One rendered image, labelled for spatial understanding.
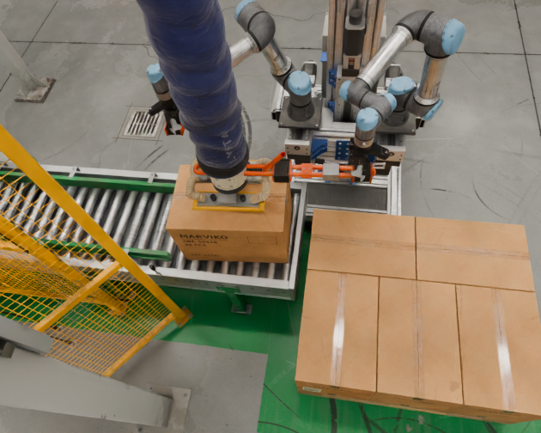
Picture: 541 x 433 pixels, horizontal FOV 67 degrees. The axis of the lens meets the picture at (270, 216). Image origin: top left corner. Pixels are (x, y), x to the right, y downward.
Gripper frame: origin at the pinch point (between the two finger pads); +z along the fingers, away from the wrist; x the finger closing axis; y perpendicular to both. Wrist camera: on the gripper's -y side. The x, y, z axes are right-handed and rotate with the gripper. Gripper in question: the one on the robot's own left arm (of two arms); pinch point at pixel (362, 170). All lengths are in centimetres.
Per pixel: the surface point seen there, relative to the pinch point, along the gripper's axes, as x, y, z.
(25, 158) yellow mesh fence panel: 40, 107, -56
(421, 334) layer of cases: 52, -37, 68
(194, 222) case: 16, 80, 29
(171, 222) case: 17, 92, 29
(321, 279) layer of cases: 27, 15, 69
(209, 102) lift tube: 11, 56, -51
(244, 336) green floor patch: 50, 63, 123
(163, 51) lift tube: 11, 65, -72
